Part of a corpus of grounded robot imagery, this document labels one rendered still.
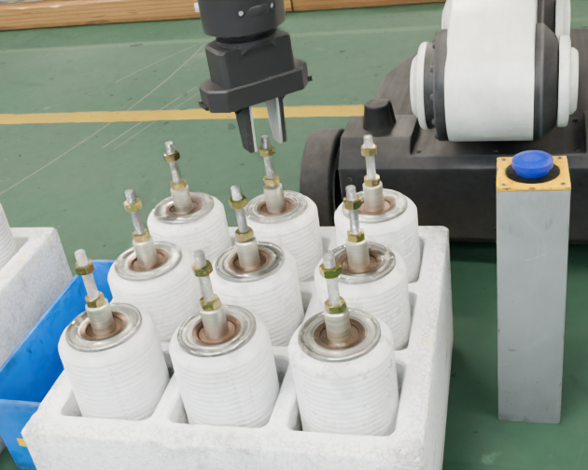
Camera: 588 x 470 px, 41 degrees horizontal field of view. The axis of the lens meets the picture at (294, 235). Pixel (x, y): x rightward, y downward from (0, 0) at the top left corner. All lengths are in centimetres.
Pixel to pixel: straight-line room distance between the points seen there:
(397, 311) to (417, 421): 13
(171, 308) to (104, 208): 76
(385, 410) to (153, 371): 23
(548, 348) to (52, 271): 68
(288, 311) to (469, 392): 29
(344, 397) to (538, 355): 29
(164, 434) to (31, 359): 35
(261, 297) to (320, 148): 45
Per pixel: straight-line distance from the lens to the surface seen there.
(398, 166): 117
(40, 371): 110
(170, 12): 288
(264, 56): 85
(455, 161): 116
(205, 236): 95
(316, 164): 120
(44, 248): 116
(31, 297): 113
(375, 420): 74
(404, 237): 90
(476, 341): 111
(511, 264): 85
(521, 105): 98
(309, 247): 93
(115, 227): 153
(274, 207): 93
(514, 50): 99
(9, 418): 101
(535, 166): 82
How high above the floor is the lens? 70
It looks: 30 degrees down
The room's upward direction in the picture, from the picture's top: 9 degrees counter-clockwise
